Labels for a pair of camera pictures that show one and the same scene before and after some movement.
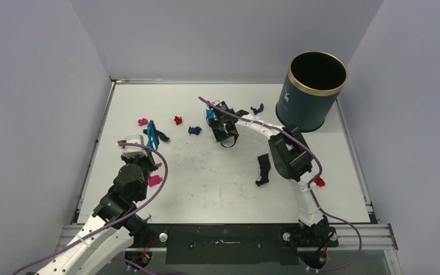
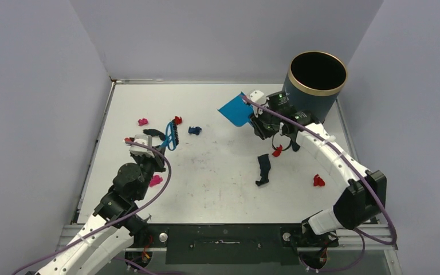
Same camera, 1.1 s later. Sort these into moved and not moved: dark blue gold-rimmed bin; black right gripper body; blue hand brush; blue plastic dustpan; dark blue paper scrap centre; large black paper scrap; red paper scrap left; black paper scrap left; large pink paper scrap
Moved: blue plastic dustpan; black right gripper body; blue hand brush
Not moved: large pink paper scrap; dark blue gold-rimmed bin; red paper scrap left; dark blue paper scrap centre; black paper scrap left; large black paper scrap
